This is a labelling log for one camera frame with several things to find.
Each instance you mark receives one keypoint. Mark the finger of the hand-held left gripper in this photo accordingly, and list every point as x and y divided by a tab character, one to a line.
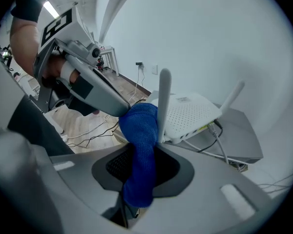
105	94

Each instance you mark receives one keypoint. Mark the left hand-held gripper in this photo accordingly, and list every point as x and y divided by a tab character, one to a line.
56	28

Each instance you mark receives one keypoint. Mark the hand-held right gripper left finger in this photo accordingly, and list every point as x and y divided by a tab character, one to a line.
73	177

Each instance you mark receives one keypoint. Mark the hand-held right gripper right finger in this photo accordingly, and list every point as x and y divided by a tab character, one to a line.
205	191

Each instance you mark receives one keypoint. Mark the blue cloth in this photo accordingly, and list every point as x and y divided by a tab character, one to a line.
139	130

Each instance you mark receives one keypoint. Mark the white router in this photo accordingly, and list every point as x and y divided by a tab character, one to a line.
190	116

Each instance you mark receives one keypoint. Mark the person's left forearm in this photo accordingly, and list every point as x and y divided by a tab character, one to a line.
22	45

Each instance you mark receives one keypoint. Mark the person's left hand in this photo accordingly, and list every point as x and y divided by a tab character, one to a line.
55	67

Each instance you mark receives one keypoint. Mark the ceiling light panel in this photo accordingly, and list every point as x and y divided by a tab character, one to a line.
51	9

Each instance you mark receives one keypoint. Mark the red black office chair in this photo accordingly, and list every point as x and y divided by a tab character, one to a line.
100	63

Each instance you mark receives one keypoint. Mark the person's black shirt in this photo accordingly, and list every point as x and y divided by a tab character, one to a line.
29	4

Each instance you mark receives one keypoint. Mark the white table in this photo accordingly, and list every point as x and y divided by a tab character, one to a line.
111	55

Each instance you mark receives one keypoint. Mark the white power strip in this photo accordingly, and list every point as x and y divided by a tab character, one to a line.
64	138

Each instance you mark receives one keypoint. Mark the black wall plug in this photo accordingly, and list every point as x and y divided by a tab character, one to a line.
139	64

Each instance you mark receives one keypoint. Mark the white wall plate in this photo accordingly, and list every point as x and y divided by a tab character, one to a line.
154	70

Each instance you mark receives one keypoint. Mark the white desk frame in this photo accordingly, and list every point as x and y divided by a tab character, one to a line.
53	122

